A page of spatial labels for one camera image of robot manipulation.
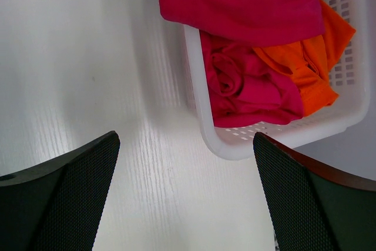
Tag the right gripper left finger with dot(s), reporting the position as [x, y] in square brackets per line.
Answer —
[58, 204]

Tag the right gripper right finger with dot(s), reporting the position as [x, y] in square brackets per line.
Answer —
[314, 206]

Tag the orange t shirt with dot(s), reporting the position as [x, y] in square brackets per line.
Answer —
[308, 62]

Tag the magenta t shirt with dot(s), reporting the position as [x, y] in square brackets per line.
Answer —
[243, 89]

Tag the white plastic basket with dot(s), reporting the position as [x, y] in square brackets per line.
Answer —
[349, 78]

